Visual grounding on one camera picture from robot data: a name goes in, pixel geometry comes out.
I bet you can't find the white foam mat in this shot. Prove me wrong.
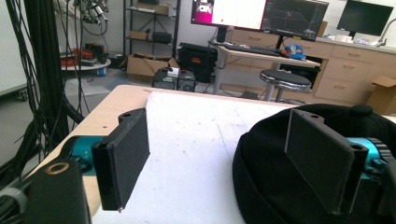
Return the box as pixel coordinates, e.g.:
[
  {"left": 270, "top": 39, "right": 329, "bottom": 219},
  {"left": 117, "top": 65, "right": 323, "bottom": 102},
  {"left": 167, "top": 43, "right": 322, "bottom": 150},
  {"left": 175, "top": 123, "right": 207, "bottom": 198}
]
[{"left": 91, "top": 91, "right": 301, "bottom": 224}]

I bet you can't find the black metal shelf rack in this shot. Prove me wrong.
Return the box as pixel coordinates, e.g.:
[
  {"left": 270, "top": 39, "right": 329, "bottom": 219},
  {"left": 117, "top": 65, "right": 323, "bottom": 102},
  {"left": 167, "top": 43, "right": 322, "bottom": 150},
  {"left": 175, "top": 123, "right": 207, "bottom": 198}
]
[{"left": 122, "top": 0, "right": 182, "bottom": 61}]

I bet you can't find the black switched-off monitor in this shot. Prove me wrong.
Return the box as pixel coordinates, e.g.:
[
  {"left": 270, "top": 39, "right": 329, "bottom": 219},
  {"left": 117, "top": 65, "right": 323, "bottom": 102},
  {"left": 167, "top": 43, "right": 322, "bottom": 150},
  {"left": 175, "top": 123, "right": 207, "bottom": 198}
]
[{"left": 336, "top": 0, "right": 394, "bottom": 37}]

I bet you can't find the monitor with white window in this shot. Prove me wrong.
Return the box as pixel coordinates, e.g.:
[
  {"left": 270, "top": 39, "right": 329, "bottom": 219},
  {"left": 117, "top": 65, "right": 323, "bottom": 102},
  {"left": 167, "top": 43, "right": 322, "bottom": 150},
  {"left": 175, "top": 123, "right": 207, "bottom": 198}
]
[{"left": 191, "top": 0, "right": 269, "bottom": 32}]

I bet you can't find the orange cable coil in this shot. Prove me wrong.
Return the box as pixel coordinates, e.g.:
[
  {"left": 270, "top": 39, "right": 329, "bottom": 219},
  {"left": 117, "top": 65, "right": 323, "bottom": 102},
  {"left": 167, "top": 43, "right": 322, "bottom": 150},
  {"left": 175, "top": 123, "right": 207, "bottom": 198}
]
[{"left": 60, "top": 48, "right": 95, "bottom": 67}]

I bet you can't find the bundle of black cables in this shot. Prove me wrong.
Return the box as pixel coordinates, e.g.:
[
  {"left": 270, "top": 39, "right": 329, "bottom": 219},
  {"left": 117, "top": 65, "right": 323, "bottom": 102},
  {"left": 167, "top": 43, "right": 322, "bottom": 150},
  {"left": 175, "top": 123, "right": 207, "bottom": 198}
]
[{"left": 0, "top": 0, "right": 92, "bottom": 189}]

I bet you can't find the round black stool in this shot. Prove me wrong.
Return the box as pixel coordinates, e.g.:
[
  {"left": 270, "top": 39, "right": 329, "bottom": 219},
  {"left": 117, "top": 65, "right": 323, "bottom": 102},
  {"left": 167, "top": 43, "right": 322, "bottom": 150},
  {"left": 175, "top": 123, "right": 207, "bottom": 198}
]
[{"left": 259, "top": 68, "right": 313, "bottom": 103}]

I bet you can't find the blue and orange object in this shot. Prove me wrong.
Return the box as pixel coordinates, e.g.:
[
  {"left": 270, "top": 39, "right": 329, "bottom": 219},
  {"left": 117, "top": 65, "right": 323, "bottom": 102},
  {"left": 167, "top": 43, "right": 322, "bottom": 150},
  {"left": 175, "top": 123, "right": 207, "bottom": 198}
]
[{"left": 281, "top": 42, "right": 307, "bottom": 62}]

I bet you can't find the round white low table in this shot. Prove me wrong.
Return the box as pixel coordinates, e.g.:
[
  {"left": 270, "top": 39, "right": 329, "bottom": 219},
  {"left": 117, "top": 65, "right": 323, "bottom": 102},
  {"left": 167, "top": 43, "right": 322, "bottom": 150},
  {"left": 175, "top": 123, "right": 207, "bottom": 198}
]
[{"left": 59, "top": 57, "right": 112, "bottom": 77}]

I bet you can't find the open cardboard box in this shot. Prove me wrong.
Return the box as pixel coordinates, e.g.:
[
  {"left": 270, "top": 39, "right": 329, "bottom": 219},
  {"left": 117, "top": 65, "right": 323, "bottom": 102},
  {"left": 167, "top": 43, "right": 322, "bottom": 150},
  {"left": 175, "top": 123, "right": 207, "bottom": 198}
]
[{"left": 125, "top": 53, "right": 180, "bottom": 82}]

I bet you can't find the light wooden drawer cabinet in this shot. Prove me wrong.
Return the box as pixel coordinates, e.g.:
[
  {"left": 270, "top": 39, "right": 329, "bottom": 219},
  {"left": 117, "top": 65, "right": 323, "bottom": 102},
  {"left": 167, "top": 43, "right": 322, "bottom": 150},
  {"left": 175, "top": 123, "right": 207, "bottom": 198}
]
[{"left": 219, "top": 28, "right": 396, "bottom": 107}]

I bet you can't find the black keyboard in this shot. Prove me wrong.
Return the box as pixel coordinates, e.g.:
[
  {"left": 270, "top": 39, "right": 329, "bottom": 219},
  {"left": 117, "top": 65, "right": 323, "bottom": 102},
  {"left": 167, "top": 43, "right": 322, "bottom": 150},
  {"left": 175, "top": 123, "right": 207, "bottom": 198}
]
[{"left": 223, "top": 42, "right": 285, "bottom": 58}]

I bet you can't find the black equipment case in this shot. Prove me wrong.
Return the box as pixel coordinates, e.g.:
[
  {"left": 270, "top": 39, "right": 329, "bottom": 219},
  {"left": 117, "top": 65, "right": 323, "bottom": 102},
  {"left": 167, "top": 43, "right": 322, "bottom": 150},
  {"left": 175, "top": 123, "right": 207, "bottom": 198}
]
[{"left": 177, "top": 42, "right": 219, "bottom": 84}]

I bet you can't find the monitor with dark graph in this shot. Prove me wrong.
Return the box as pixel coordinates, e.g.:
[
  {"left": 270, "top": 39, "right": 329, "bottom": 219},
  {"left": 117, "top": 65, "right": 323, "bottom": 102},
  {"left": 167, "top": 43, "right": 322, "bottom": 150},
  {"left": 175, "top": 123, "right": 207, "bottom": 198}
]
[{"left": 261, "top": 0, "right": 330, "bottom": 43}]

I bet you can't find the black cap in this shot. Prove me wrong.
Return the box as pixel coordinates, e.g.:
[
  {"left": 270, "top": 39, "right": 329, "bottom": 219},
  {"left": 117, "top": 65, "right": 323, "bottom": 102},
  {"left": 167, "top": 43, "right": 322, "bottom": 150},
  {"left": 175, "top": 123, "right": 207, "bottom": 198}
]
[{"left": 232, "top": 104, "right": 396, "bottom": 224}]

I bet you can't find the metal faucet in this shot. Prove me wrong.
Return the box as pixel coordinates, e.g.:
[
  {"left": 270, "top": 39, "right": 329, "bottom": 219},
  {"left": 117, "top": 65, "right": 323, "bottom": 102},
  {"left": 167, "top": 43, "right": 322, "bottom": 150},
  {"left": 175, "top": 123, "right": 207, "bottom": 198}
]
[{"left": 375, "top": 18, "right": 396, "bottom": 49}]

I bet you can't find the light wooden desk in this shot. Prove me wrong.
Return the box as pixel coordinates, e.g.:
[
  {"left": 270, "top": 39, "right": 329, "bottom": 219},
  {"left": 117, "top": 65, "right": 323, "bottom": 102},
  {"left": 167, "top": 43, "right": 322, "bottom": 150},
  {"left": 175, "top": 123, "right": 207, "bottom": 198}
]
[{"left": 210, "top": 40, "right": 322, "bottom": 95}]

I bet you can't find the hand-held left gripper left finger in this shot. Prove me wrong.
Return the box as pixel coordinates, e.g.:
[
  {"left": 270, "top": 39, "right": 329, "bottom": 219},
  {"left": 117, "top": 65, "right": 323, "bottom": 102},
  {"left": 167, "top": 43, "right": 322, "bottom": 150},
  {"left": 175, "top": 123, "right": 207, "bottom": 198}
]
[{"left": 91, "top": 106, "right": 151, "bottom": 213}]

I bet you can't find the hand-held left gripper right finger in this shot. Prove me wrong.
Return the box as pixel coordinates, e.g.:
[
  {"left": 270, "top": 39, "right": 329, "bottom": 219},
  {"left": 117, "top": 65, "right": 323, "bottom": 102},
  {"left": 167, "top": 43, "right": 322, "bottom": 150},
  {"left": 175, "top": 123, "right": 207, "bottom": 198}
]
[{"left": 284, "top": 108, "right": 370, "bottom": 216}]

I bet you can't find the small cardboard box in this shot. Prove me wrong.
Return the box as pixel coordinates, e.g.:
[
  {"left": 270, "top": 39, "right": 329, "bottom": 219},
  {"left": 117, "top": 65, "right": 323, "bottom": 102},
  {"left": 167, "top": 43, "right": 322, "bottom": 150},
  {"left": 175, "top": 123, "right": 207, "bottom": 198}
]
[{"left": 365, "top": 75, "right": 396, "bottom": 116}]

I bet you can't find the black computer box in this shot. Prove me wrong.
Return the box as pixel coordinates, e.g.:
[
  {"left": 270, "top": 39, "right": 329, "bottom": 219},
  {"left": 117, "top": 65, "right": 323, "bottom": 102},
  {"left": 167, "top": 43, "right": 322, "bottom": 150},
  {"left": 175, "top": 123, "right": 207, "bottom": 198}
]
[{"left": 151, "top": 66, "right": 198, "bottom": 93}]

